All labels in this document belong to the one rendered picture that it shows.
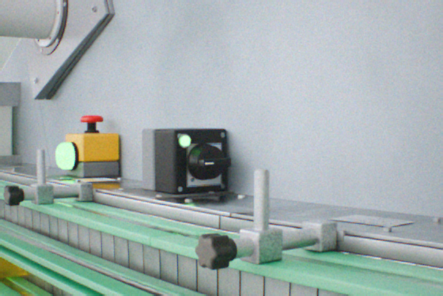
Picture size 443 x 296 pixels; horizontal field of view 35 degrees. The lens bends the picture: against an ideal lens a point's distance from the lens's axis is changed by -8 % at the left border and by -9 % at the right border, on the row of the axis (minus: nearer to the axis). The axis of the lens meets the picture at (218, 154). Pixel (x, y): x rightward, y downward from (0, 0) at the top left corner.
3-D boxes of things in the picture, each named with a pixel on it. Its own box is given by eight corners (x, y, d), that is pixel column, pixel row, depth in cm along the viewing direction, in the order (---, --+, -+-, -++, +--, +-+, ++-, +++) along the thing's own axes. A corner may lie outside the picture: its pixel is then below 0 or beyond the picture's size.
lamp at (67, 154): (68, 168, 119) (52, 169, 117) (67, 141, 119) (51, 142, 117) (79, 170, 115) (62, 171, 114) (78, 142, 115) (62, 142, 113)
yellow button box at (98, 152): (103, 173, 125) (65, 175, 120) (102, 129, 124) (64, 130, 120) (122, 176, 119) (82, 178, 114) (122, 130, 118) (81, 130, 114)
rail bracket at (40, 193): (85, 199, 102) (1, 204, 94) (84, 146, 102) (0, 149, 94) (98, 202, 99) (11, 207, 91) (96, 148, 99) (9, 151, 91)
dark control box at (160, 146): (194, 187, 102) (141, 190, 97) (194, 127, 102) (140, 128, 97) (231, 191, 96) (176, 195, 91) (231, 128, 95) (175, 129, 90)
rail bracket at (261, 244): (314, 245, 65) (189, 265, 57) (316, 163, 65) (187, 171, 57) (345, 251, 62) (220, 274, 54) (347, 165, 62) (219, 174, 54)
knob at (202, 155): (217, 179, 94) (233, 180, 92) (187, 180, 92) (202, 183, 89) (216, 142, 94) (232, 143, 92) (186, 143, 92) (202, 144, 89)
